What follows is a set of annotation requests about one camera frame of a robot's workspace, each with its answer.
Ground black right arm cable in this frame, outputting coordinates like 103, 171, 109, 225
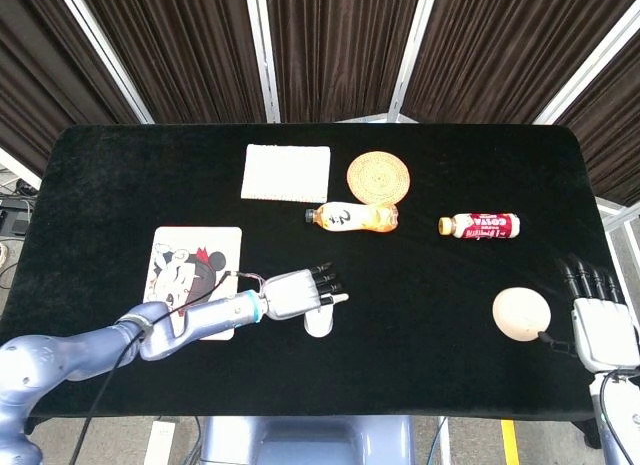
598, 368, 640, 465

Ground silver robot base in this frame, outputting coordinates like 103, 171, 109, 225
198, 415, 417, 465

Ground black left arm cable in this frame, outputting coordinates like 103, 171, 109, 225
67, 269, 240, 465

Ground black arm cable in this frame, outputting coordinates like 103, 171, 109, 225
598, 368, 640, 465
67, 269, 240, 465

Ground brown pleated curtain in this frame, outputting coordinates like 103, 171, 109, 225
264, 0, 424, 124
0, 0, 146, 177
77, 0, 267, 125
403, 0, 627, 126
554, 32, 640, 207

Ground cartoon print mouse pad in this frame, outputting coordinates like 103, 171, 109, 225
142, 226, 243, 342

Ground white power strip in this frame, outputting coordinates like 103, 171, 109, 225
143, 419, 177, 465

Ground black table leg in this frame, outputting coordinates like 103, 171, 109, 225
572, 417, 603, 450

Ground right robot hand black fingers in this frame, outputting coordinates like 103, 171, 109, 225
538, 253, 640, 373

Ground black floor equipment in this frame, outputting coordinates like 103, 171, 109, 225
0, 178, 37, 239

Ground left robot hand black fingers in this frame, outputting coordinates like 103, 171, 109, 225
261, 261, 350, 339

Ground orange tea bottle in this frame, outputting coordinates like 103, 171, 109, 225
304, 201, 402, 235

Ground black velvet tablecloth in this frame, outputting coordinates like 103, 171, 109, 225
0, 123, 619, 419

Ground round woven coaster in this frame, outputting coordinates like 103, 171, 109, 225
346, 152, 412, 206

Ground white frame post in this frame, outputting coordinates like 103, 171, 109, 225
386, 0, 442, 123
53, 0, 155, 125
531, 4, 640, 126
243, 0, 282, 125

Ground red label drink bottle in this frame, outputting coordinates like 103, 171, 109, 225
438, 211, 522, 240

